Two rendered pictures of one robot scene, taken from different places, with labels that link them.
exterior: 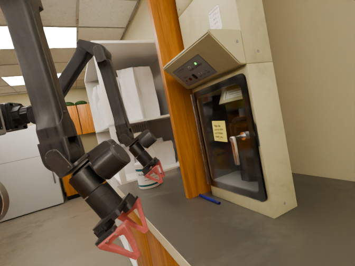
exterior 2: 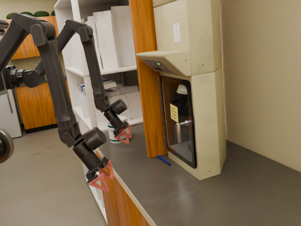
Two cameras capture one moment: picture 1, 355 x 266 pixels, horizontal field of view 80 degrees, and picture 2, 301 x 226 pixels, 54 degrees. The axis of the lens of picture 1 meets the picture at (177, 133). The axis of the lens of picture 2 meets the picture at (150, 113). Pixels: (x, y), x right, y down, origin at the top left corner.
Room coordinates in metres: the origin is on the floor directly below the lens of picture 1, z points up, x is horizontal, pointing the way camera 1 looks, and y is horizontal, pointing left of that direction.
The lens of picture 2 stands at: (-0.59, -0.15, 1.58)
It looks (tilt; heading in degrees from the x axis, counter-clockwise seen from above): 14 degrees down; 5
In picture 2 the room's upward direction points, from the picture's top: 6 degrees counter-clockwise
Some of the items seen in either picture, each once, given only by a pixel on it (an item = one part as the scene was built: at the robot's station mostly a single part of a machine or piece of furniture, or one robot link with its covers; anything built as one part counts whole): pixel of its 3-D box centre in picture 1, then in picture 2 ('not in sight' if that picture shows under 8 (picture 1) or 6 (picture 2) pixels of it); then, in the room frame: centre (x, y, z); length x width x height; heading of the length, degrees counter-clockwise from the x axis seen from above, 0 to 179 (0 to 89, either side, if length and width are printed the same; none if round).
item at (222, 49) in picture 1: (197, 65); (161, 63); (0.74, -0.11, 1.46); 0.32 x 0.12 x 0.10; 26
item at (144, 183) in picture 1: (147, 173); (118, 129); (1.25, 0.22, 1.02); 0.13 x 0.13 x 0.15
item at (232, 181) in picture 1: (223, 139); (176, 119); (0.76, -0.16, 1.19); 0.30 x 0.01 x 0.40; 25
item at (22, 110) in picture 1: (23, 114); (18, 76); (0.96, 0.67, 1.45); 0.09 x 0.08 x 0.12; 178
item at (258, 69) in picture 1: (244, 97); (198, 86); (0.82, -0.28, 1.33); 0.32 x 0.25 x 0.77; 26
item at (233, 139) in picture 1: (239, 148); (182, 131); (0.65, -0.18, 1.17); 0.05 x 0.03 x 0.10; 115
